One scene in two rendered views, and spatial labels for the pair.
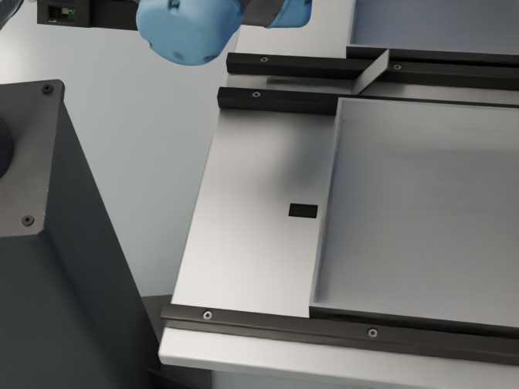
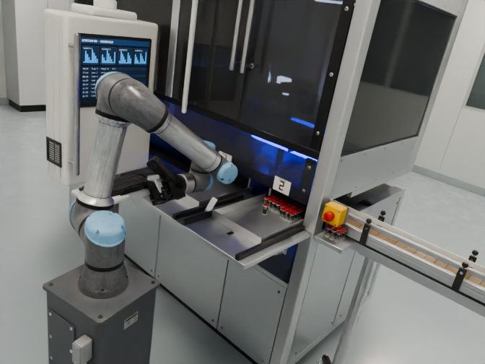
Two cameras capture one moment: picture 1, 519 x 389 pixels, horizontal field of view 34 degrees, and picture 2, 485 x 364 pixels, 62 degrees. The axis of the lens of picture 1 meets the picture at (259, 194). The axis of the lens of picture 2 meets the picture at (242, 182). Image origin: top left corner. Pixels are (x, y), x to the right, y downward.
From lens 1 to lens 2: 120 cm
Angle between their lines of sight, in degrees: 59
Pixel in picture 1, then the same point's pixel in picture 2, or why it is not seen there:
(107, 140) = not seen: outside the picture
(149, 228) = not seen: outside the picture
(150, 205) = not seen: outside the picture
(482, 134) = (239, 209)
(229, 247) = (227, 244)
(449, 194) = (249, 219)
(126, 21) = (180, 195)
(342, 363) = (273, 248)
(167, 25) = (229, 171)
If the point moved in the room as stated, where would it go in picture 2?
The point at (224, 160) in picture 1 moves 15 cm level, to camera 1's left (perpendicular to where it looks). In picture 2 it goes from (201, 232) to (177, 249)
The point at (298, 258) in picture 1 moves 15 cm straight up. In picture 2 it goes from (242, 239) to (248, 203)
